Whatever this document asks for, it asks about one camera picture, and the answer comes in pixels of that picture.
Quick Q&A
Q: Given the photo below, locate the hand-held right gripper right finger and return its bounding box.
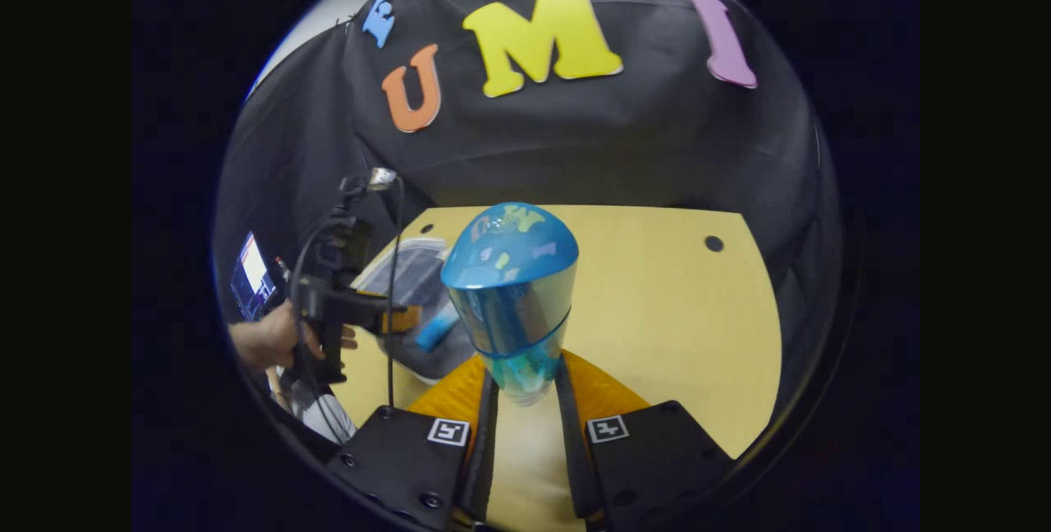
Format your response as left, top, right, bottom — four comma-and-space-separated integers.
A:
555, 349, 736, 532

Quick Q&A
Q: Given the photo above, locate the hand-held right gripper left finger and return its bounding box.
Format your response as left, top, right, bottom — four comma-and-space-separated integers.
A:
326, 351, 500, 532

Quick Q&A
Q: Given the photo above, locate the bright blue tube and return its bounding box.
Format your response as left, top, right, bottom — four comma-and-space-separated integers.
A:
413, 302, 461, 354

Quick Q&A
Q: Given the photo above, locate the teal bottle with blue cap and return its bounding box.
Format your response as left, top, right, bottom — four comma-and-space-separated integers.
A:
440, 202, 581, 407

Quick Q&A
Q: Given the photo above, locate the computer screen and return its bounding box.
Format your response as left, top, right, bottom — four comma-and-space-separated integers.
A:
232, 231, 278, 321

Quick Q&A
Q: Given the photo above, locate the person's white clothing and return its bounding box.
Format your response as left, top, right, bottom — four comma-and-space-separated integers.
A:
275, 380, 360, 444

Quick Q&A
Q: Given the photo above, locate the black backdrop cloth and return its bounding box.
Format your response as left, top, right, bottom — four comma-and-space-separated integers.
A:
215, 0, 842, 434

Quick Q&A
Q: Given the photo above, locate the thin black cable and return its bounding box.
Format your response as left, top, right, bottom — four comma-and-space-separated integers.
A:
386, 177, 406, 410

